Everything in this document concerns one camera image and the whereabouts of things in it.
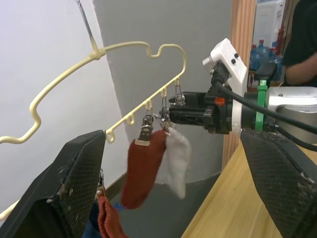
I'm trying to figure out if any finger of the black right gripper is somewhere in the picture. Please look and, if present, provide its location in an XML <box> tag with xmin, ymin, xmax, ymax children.
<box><xmin>168</xmin><ymin>91</ymin><xmax>208</xmax><ymax>106</ymax></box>
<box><xmin>167</xmin><ymin>105</ymin><xmax>208</xmax><ymax>127</ymax></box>

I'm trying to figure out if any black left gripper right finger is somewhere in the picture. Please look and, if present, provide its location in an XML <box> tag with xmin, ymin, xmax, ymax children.
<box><xmin>240</xmin><ymin>129</ymin><xmax>317</xmax><ymax>238</ymax></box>

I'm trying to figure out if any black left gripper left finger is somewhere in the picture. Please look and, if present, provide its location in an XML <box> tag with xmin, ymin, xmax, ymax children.
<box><xmin>0</xmin><ymin>129</ymin><xmax>106</xmax><ymax>238</ymax></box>

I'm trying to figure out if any metal hanger clip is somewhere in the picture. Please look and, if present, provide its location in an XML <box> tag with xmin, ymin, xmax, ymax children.
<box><xmin>174</xmin><ymin>82</ymin><xmax>186</xmax><ymax>107</ymax></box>
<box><xmin>153</xmin><ymin>95</ymin><xmax>174</xmax><ymax>136</ymax></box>
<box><xmin>96</xmin><ymin>168</ymin><xmax>105</xmax><ymax>199</ymax></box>
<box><xmin>137</xmin><ymin>107</ymin><xmax>155</xmax><ymax>147</ymax></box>

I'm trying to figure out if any white sock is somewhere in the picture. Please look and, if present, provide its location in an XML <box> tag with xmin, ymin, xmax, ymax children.
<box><xmin>155</xmin><ymin>126</ymin><xmax>192</xmax><ymax>199</ymax></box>

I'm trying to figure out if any rust red sock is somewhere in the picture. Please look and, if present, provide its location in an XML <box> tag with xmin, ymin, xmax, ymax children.
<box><xmin>97</xmin><ymin>185</ymin><xmax>129</xmax><ymax>238</ymax></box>
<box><xmin>120</xmin><ymin>129</ymin><xmax>167</xmax><ymax>210</ymax></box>

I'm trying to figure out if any cream clip hanger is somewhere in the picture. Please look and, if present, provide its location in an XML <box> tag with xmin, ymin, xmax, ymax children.
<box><xmin>0</xmin><ymin>0</ymin><xmax>187</xmax><ymax>221</ymax></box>

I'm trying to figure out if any dark blue sock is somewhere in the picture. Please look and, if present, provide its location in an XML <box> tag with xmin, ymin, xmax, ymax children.
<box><xmin>83</xmin><ymin>200</ymin><xmax>103</xmax><ymax>238</ymax></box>

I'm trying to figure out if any black chair backrest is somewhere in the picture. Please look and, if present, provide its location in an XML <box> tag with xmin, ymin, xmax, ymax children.
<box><xmin>253</xmin><ymin>61</ymin><xmax>277</xmax><ymax>82</ymax></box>

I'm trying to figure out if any blue water bottle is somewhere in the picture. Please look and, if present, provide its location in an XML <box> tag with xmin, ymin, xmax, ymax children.
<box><xmin>268</xmin><ymin>46</ymin><xmax>283</xmax><ymax>75</ymax></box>
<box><xmin>249</xmin><ymin>39</ymin><xmax>270</xmax><ymax>70</ymax></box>

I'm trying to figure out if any ribbed wooden pillar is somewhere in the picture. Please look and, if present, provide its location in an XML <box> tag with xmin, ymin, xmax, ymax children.
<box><xmin>222</xmin><ymin>0</ymin><xmax>257</xmax><ymax>170</ymax></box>

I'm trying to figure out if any white storage box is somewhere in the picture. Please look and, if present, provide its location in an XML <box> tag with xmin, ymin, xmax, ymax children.
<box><xmin>254</xmin><ymin>0</ymin><xmax>286</xmax><ymax>48</ymax></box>

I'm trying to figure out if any person in black shirt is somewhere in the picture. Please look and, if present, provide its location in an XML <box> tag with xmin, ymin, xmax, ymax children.
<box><xmin>281</xmin><ymin>0</ymin><xmax>317</xmax><ymax>88</ymax></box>

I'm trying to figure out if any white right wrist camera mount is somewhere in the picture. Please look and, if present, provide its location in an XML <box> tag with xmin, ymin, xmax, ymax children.
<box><xmin>202</xmin><ymin>38</ymin><xmax>249</xmax><ymax>133</ymax></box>

